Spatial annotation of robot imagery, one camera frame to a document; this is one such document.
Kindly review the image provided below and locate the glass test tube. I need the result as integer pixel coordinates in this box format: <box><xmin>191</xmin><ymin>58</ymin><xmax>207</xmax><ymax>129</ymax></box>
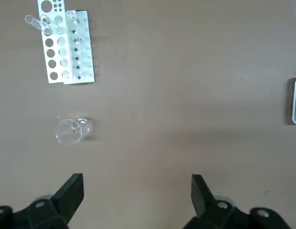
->
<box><xmin>39</xmin><ymin>14</ymin><xmax>63</xmax><ymax>31</ymax></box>
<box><xmin>24</xmin><ymin>14</ymin><xmax>52</xmax><ymax>36</ymax></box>

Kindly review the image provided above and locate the large glass beaker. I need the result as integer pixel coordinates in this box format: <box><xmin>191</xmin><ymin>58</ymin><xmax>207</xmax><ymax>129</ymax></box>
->
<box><xmin>54</xmin><ymin>116</ymin><xmax>93</xmax><ymax>146</ymax></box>

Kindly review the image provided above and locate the white test tube rack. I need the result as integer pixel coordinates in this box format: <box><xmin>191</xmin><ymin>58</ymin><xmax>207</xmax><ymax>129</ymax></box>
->
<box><xmin>37</xmin><ymin>0</ymin><xmax>95</xmax><ymax>85</ymax></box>

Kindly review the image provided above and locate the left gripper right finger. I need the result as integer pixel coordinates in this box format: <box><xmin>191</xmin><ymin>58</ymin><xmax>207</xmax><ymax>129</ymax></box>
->
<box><xmin>183</xmin><ymin>174</ymin><xmax>293</xmax><ymax>229</ymax></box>

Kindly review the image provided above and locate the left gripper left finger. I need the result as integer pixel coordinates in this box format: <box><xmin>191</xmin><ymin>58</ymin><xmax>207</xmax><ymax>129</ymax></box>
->
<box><xmin>0</xmin><ymin>173</ymin><xmax>85</xmax><ymax>229</ymax></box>

